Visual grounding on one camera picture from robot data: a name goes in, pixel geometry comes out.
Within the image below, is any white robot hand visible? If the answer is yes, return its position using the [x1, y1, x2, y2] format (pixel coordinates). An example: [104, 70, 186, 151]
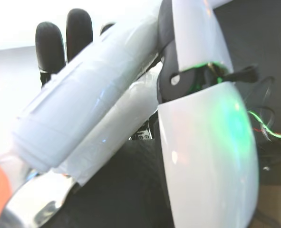
[34, 0, 260, 228]

